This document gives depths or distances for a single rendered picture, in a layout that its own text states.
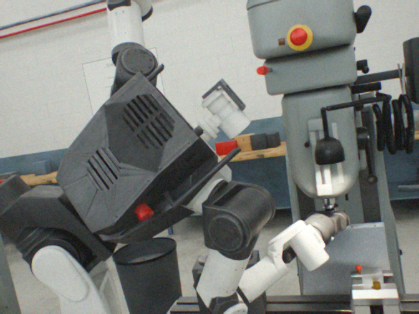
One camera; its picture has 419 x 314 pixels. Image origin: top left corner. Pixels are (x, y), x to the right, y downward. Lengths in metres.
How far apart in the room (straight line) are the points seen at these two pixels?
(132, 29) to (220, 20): 4.63
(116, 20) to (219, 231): 0.62
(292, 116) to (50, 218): 0.69
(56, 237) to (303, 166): 0.68
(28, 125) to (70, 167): 6.36
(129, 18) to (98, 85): 5.31
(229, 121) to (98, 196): 0.34
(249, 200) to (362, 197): 0.90
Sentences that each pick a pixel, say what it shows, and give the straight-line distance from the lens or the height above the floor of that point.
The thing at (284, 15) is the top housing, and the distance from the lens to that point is 1.10.
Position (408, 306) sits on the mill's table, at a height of 0.91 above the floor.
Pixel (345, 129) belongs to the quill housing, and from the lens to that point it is 1.24.
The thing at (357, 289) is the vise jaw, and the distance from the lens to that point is 1.40.
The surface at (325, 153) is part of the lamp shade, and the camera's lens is 1.09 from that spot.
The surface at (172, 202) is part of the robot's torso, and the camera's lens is 0.87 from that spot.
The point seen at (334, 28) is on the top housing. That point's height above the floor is 1.77.
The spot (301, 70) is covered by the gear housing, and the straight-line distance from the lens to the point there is 1.19.
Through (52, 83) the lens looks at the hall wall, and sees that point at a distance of 6.92.
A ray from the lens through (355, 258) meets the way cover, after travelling 1.77.
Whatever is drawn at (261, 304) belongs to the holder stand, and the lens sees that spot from 1.51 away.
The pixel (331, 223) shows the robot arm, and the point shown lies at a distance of 1.26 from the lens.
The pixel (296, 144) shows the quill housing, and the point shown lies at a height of 1.48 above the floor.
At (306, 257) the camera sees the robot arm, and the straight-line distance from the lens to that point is 1.16.
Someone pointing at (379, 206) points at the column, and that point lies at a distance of 1.76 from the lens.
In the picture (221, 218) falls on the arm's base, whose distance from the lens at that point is 0.85.
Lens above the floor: 1.67
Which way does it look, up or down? 9 degrees down
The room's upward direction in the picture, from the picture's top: 10 degrees counter-clockwise
